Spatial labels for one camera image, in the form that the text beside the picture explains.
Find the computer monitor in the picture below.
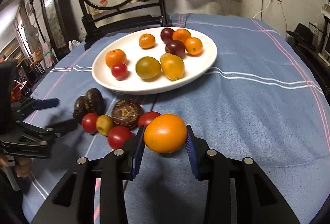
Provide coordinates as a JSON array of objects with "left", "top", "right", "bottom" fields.
[{"left": 319, "top": 15, "right": 330, "bottom": 62}]

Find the red cherry tomato back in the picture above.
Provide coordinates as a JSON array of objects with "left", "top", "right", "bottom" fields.
[{"left": 138, "top": 111, "right": 161, "bottom": 127}]

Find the dark purple plum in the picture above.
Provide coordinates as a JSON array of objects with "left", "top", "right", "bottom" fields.
[
  {"left": 160, "top": 28, "right": 174, "bottom": 44},
  {"left": 165, "top": 40, "right": 186, "bottom": 58}
]

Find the small yellow fruit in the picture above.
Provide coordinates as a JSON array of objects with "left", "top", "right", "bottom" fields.
[{"left": 96, "top": 115, "right": 114, "bottom": 136}]

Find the green yellow round fruit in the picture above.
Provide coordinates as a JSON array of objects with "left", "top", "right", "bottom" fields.
[{"left": 135, "top": 56, "right": 160, "bottom": 80}]

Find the red cherry tomato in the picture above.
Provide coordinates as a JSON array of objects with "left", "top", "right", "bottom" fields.
[
  {"left": 138, "top": 111, "right": 161, "bottom": 127},
  {"left": 111, "top": 63, "right": 128, "bottom": 80},
  {"left": 107, "top": 126, "right": 134, "bottom": 150},
  {"left": 81, "top": 112, "right": 99, "bottom": 134}
]

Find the tall mandarin orange top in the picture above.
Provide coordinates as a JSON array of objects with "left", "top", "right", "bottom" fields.
[{"left": 144, "top": 114, "right": 187, "bottom": 154}]

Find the black hat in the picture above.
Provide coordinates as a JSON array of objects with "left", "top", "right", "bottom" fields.
[{"left": 286, "top": 23, "right": 314, "bottom": 45}]

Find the blue striped tablecloth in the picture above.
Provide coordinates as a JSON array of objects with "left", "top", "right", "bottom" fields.
[{"left": 23, "top": 14, "right": 329, "bottom": 223}]

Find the dark passion fruit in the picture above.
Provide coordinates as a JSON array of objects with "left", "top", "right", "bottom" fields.
[
  {"left": 73, "top": 96, "right": 89, "bottom": 124},
  {"left": 85, "top": 88, "right": 105, "bottom": 116},
  {"left": 111, "top": 100, "right": 143, "bottom": 130}
]

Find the large orange yellow fruit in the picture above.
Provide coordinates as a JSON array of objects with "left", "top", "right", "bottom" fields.
[{"left": 160, "top": 53, "right": 185, "bottom": 81}]

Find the white oval plate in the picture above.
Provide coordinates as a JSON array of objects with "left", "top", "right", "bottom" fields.
[{"left": 92, "top": 28, "right": 218, "bottom": 95}]

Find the small orange kumquat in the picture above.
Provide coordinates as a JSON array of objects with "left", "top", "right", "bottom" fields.
[{"left": 184, "top": 37, "right": 203, "bottom": 55}]

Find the small orange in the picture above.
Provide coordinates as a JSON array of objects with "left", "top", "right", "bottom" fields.
[{"left": 172, "top": 28, "right": 191, "bottom": 43}]

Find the person's left hand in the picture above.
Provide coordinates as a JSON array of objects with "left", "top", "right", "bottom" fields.
[{"left": 0, "top": 154, "right": 32, "bottom": 178}]

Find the dark framed painting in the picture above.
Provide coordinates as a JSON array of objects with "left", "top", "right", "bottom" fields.
[{"left": 40, "top": 0, "right": 78, "bottom": 60}]

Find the oval mandarin orange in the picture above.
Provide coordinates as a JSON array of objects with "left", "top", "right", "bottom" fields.
[{"left": 139, "top": 34, "right": 156, "bottom": 49}]

